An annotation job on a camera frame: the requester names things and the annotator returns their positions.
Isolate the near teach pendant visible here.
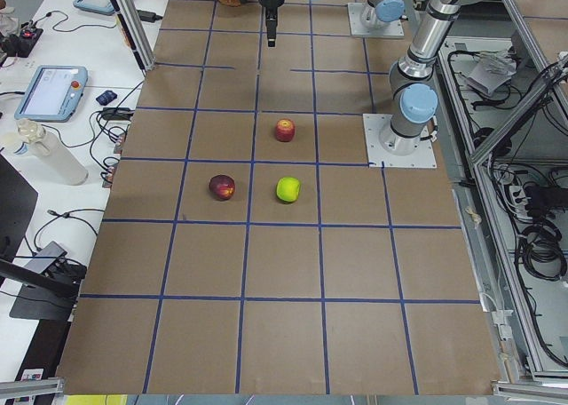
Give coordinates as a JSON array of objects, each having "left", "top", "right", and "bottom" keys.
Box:
[{"left": 14, "top": 65, "right": 89, "bottom": 123}]

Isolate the aluminium frame post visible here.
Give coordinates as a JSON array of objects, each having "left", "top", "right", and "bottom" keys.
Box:
[{"left": 109, "top": 0, "right": 155, "bottom": 72}]

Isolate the red yellow apple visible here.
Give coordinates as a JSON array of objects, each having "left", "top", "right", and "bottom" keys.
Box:
[{"left": 274, "top": 118, "right": 296, "bottom": 142}]

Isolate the white water bottle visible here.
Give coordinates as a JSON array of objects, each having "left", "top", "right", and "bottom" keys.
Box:
[{"left": 17, "top": 118, "right": 89, "bottom": 186}]

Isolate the green apple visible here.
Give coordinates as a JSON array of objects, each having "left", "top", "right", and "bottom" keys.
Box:
[{"left": 276, "top": 177, "right": 301, "bottom": 203}]

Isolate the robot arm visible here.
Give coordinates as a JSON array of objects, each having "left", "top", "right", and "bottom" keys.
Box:
[
  {"left": 379, "top": 0, "right": 482, "bottom": 156},
  {"left": 258, "top": 0, "right": 406, "bottom": 47}
]

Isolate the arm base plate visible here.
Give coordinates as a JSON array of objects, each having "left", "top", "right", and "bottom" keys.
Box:
[
  {"left": 363, "top": 114, "right": 438, "bottom": 170},
  {"left": 347, "top": 3, "right": 405, "bottom": 39}
]

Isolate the small blue pouch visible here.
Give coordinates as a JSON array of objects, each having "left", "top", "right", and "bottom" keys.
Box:
[{"left": 96, "top": 90, "right": 117, "bottom": 106}]

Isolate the dark red apple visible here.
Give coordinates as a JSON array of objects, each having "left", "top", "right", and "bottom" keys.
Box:
[{"left": 209, "top": 174, "right": 236, "bottom": 201}]

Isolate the black monitor stand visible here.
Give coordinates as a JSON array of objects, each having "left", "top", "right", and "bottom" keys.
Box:
[{"left": 1, "top": 158, "right": 86, "bottom": 322}]

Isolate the black power adapter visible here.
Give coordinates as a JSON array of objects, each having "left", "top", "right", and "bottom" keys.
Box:
[{"left": 138, "top": 10, "right": 163, "bottom": 23}]

